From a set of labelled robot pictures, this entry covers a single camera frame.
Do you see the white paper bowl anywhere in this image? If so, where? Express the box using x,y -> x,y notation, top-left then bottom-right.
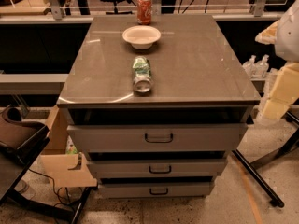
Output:
122,25 -> 161,49

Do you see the clear plastic bottle left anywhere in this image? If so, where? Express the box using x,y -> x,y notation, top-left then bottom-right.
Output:
242,55 -> 256,77

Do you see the red soda can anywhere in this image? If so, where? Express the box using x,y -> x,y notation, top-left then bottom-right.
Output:
137,0 -> 151,25

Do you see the grey drawer cabinet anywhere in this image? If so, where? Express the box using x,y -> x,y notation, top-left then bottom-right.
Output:
57,15 -> 260,186

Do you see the bottom grey drawer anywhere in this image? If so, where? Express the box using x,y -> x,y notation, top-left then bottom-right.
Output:
99,182 -> 214,199

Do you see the clear plastic bottle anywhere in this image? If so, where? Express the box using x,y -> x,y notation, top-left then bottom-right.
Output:
242,55 -> 256,77
253,54 -> 269,78

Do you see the middle grey drawer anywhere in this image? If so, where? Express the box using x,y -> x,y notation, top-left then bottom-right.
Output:
87,159 -> 227,179

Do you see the black side table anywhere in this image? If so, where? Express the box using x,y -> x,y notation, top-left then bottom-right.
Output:
0,105 -> 92,224

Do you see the black floor cable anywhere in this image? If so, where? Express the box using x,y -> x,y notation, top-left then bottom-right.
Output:
28,168 -> 82,224

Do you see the grey drawer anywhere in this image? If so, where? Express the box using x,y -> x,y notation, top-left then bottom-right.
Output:
87,159 -> 227,179
99,182 -> 214,199
67,123 -> 247,152

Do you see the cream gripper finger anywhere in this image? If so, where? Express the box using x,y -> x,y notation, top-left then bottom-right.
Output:
255,21 -> 278,45
262,62 -> 299,120

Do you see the clear plastic bottle right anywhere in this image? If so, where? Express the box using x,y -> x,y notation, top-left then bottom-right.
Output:
253,54 -> 269,78

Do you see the top grey drawer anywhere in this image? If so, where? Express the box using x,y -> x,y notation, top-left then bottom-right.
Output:
67,123 -> 247,152

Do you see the green soda can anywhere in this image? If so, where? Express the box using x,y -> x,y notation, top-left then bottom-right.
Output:
132,56 -> 153,93

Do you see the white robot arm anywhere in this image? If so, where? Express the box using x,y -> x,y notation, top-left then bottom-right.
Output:
255,0 -> 299,120

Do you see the black stand leg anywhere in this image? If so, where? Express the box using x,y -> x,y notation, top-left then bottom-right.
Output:
233,112 -> 298,208

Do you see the cardboard box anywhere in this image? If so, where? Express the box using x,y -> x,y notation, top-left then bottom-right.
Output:
41,105 -> 97,188

